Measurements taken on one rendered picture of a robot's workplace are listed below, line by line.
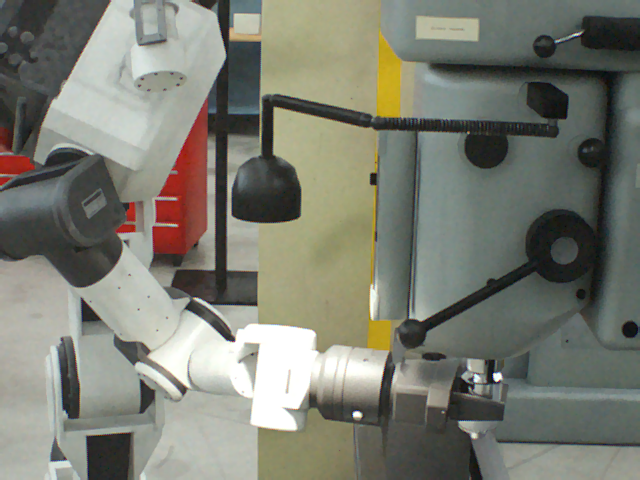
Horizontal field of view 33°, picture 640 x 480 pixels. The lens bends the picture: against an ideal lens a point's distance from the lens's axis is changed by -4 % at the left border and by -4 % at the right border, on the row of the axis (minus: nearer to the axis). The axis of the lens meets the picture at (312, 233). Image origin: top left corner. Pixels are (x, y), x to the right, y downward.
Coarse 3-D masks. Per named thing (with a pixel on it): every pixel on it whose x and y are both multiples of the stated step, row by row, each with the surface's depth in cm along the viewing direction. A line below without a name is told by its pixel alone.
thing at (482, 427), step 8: (464, 392) 125; (472, 392) 124; (480, 392) 124; (488, 392) 124; (496, 392) 124; (464, 424) 126; (472, 424) 125; (480, 424) 125; (488, 424) 125; (496, 424) 126; (472, 432) 125; (480, 432) 125; (488, 432) 125
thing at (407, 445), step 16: (400, 352) 166; (416, 352) 162; (432, 352) 163; (464, 368) 160; (400, 432) 158; (416, 432) 158; (432, 432) 157; (448, 432) 157; (464, 432) 157; (400, 448) 159; (416, 448) 158; (432, 448) 158; (448, 448) 158; (464, 448) 158; (400, 464) 159; (416, 464) 159; (432, 464) 159; (448, 464) 159; (464, 464) 158
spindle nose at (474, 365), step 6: (468, 360) 124; (474, 360) 123; (480, 360) 123; (486, 360) 123; (498, 360) 123; (468, 366) 124; (474, 366) 123; (480, 366) 123; (486, 366) 123; (498, 366) 123; (504, 366) 125; (474, 372) 124; (480, 372) 123; (486, 372) 123; (498, 372) 124
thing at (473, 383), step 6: (468, 372) 127; (462, 378) 126; (468, 378) 125; (474, 378) 125; (498, 378) 125; (468, 384) 124; (474, 384) 124; (480, 384) 124; (486, 384) 124; (492, 384) 124; (498, 384) 124; (474, 390) 124; (480, 390) 124; (486, 390) 124; (492, 390) 124
